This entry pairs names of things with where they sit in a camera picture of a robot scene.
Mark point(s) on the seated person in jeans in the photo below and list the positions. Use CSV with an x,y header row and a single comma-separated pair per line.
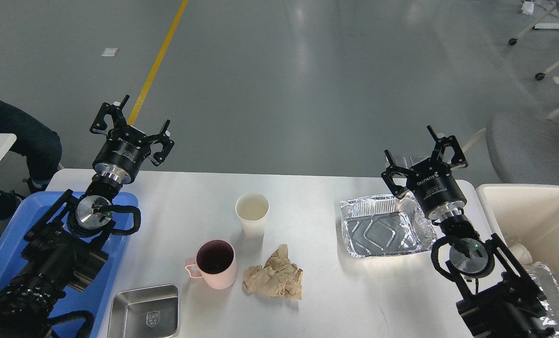
x,y
40,145

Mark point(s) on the pink ribbed mug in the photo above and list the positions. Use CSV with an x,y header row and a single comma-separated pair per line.
x,y
215,262

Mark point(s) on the blue plastic tray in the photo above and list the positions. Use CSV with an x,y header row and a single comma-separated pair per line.
x,y
56,259

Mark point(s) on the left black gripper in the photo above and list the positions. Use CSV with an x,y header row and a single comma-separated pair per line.
x,y
124,151

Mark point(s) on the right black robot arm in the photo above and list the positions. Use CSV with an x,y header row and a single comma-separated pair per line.
x,y
499,298

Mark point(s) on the white paper cup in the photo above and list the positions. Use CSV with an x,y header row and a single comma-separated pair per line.
x,y
252,209

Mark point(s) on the white floor plate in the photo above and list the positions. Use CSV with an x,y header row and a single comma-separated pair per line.
x,y
109,51

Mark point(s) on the foil tray in bin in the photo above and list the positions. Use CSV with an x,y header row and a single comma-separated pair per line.
x,y
548,282

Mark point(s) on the grey office chair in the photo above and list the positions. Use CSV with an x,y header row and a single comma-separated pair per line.
x,y
522,149

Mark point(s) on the square stainless steel dish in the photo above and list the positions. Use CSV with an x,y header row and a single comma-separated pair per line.
x,y
147,312

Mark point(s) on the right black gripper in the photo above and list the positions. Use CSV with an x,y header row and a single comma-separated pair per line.
x,y
438,188

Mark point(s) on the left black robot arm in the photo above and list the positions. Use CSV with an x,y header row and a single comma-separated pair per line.
x,y
101,189

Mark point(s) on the crumpled brown paper napkin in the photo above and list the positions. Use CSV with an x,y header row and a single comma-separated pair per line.
x,y
278,277

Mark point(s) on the beige plastic bin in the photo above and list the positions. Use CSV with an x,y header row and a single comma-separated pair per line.
x,y
526,217

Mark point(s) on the aluminium foil tray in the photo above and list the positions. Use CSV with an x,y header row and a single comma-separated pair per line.
x,y
383,225

